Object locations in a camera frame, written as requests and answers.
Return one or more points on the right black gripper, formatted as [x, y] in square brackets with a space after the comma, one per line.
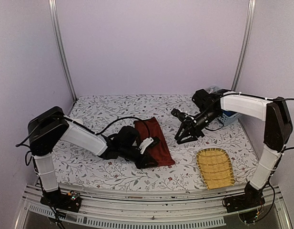
[196, 131]

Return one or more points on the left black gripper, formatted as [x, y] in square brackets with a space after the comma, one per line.
[143, 163]

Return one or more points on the brown towel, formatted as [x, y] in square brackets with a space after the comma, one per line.
[157, 154]

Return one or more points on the blue towel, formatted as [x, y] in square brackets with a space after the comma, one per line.
[229, 113]

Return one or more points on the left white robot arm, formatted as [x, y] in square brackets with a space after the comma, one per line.
[52, 126]

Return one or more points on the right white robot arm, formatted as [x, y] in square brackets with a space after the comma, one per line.
[277, 129]

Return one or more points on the yellow bamboo tray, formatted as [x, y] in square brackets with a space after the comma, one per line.
[215, 168]

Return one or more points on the light blue plastic basket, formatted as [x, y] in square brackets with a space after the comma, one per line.
[222, 118]

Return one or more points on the floral tablecloth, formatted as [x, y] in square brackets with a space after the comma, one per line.
[76, 166]

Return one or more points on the white bowl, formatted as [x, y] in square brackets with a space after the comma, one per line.
[78, 121]

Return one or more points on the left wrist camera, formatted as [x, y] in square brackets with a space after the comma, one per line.
[148, 143]

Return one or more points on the aluminium front rail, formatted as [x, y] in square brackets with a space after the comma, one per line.
[185, 209]

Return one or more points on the left aluminium frame post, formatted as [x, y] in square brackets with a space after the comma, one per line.
[60, 46]

